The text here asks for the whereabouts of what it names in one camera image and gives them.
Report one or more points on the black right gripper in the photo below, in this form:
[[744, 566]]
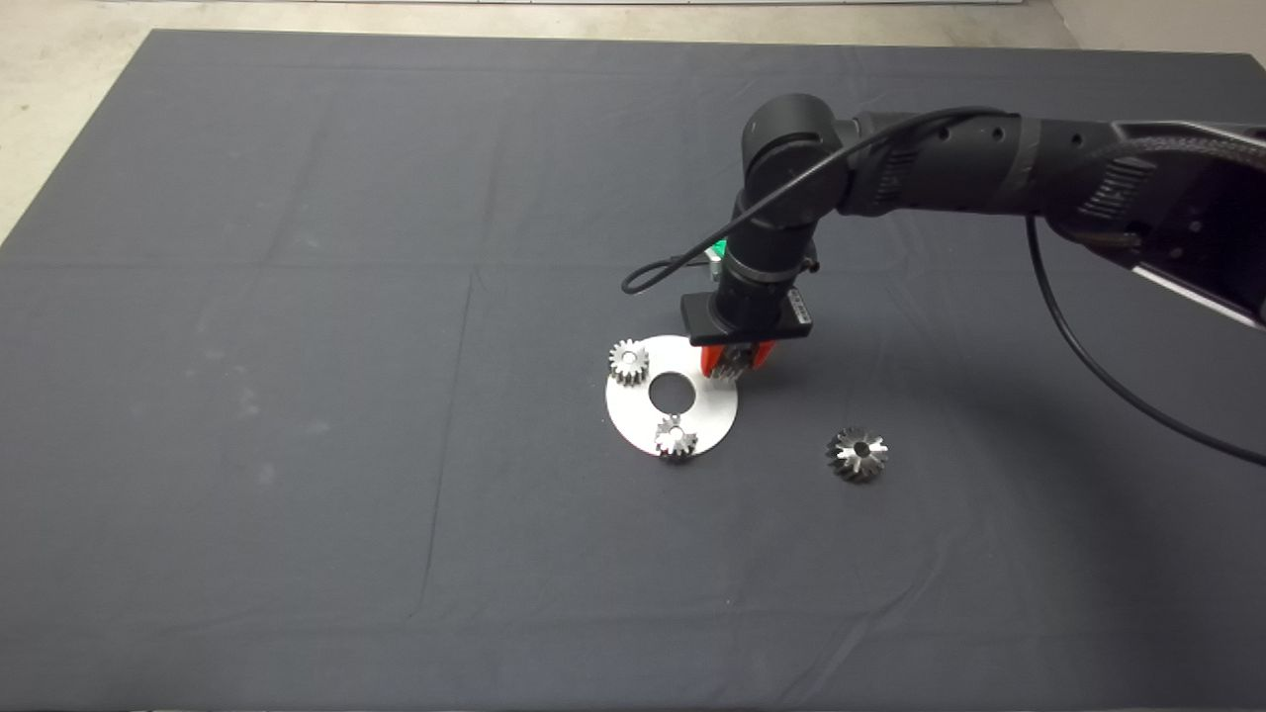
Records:
[[757, 307]]

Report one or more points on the small steel gear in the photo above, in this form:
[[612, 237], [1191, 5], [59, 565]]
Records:
[[732, 368], [629, 362], [676, 438]]

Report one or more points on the larger steel gear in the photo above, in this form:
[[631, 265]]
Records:
[[859, 455]]

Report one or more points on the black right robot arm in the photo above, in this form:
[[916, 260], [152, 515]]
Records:
[[989, 163]]

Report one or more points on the round metal plate with hole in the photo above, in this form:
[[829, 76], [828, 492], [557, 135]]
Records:
[[633, 420]]

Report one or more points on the dark grey table cloth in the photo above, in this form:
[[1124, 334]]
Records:
[[297, 396]]

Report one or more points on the right wrist camera green mount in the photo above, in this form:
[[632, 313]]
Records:
[[723, 251]]

